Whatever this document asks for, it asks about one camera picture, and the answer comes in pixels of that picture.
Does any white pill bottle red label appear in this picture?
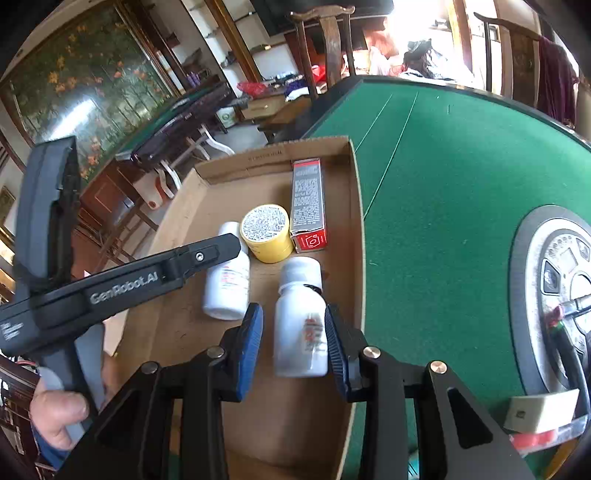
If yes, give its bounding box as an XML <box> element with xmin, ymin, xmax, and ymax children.
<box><xmin>273</xmin><ymin>257</ymin><xmax>329</xmax><ymax>378</ymax></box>

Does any white bottle green label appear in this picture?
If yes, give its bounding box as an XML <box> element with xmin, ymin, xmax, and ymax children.
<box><xmin>202</xmin><ymin>221</ymin><xmax>250</xmax><ymax>321</ymax></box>

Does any yellow round container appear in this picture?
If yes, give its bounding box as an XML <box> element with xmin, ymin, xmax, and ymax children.
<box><xmin>239</xmin><ymin>204</ymin><xmax>294</xmax><ymax>264</ymax></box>

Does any grey red carton box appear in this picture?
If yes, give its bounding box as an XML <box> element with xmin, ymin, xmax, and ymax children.
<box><xmin>290</xmin><ymin>158</ymin><xmax>328</xmax><ymax>253</ymax></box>

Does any black marker green cap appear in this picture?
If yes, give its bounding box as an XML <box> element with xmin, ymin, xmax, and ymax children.
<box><xmin>546</xmin><ymin>302</ymin><xmax>590</xmax><ymax>417</ymax></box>

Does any clear case red spool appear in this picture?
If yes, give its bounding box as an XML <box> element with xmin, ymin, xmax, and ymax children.
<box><xmin>509</xmin><ymin>415</ymin><xmax>588</xmax><ymax>457</ymax></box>

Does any person left hand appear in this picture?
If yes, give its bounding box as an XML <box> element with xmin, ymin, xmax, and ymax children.
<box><xmin>28</xmin><ymin>354</ymin><xmax>122</xmax><ymax>452</ymax></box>

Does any cardboard tray box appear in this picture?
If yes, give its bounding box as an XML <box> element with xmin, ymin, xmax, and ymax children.
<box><xmin>116</xmin><ymin>137</ymin><xmax>366</xmax><ymax>479</ymax></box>

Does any white power adapter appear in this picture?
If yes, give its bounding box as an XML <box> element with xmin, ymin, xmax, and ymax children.
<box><xmin>504</xmin><ymin>389</ymin><xmax>579</xmax><ymax>434</ymax></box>

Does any round table centre panel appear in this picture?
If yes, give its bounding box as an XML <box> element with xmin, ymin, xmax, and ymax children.
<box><xmin>509</xmin><ymin>205</ymin><xmax>590</xmax><ymax>395</ymax></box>

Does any wooden chair left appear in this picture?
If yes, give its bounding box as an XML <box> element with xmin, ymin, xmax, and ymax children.
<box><xmin>294</xmin><ymin>13</ymin><xmax>356</xmax><ymax>101</ymax></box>

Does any black television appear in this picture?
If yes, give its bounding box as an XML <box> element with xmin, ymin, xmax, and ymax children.
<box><xmin>250</xmin><ymin>0</ymin><xmax>394</xmax><ymax>35</ymax></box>

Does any wooden chair with cloth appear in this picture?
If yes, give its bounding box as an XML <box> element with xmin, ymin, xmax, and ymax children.
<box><xmin>474</xmin><ymin>12</ymin><xmax>542</xmax><ymax>109</ymax></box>

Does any purple cloth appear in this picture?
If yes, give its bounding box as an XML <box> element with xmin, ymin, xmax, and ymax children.
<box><xmin>537</xmin><ymin>37</ymin><xmax>578</xmax><ymax>127</ymax></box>

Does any flower wall painting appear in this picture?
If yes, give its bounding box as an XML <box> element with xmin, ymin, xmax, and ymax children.
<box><xmin>1</xmin><ymin>2</ymin><xmax>172</xmax><ymax>183</ymax></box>

